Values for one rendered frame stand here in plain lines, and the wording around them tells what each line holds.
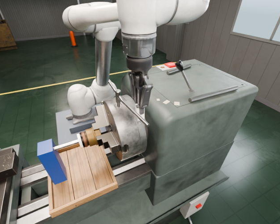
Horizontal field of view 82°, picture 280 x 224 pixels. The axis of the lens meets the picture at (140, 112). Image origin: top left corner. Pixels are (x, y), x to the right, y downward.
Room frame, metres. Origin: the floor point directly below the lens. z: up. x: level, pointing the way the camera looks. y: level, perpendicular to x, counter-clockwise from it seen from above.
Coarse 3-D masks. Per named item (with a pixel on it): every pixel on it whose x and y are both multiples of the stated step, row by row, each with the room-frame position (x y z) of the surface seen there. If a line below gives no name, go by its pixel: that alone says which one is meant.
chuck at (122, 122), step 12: (108, 108) 0.57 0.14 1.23; (120, 108) 0.57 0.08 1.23; (108, 120) 0.60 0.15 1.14; (120, 120) 0.52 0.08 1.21; (132, 120) 0.53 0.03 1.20; (120, 132) 0.48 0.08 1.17; (132, 132) 0.50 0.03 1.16; (120, 144) 0.46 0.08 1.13; (132, 144) 0.48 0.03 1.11; (120, 156) 0.48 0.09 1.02
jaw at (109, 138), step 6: (108, 132) 0.56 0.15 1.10; (96, 138) 0.52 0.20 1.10; (102, 138) 0.52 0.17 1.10; (108, 138) 0.51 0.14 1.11; (114, 138) 0.51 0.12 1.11; (102, 144) 0.51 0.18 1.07; (108, 144) 0.49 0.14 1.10; (114, 144) 0.47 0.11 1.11; (126, 144) 0.47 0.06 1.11; (114, 150) 0.46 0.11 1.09; (126, 150) 0.47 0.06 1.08
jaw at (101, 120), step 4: (96, 108) 0.63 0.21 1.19; (100, 108) 0.63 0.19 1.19; (104, 108) 0.64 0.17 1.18; (96, 112) 0.64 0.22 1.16; (100, 112) 0.62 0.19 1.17; (104, 112) 0.63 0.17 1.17; (96, 116) 0.60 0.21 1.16; (100, 116) 0.61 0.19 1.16; (104, 116) 0.61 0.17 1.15; (96, 120) 0.59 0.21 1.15; (100, 120) 0.60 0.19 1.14; (104, 120) 0.60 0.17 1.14; (92, 124) 0.57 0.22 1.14; (96, 124) 0.58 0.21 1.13; (100, 124) 0.58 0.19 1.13; (104, 124) 0.59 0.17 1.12; (108, 124) 0.59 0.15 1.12; (96, 128) 0.57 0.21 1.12
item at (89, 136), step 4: (92, 128) 0.56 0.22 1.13; (80, 132) 0.54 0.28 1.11; (84, 132) 0.54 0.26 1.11; (88, 132) 0.54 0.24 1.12; (92, 132) 0.54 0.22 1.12; (96, 132) 0.55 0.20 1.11; (100, 132) 0.55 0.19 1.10; (80, 136) 0.52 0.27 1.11; (84, 136) 0.52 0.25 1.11; (88, 136) 0.52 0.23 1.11; (92, 136) 0.52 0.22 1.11; (84, 140) 0.51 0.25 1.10; (88, 140) 0.51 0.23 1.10; (92, 140) 0.51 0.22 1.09; (96, 140) 0.52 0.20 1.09; (84, 144) 0.50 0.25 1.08; (88, 144) 0.51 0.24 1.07; (92, 144) 0.51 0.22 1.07; (96, 144) 0.52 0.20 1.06
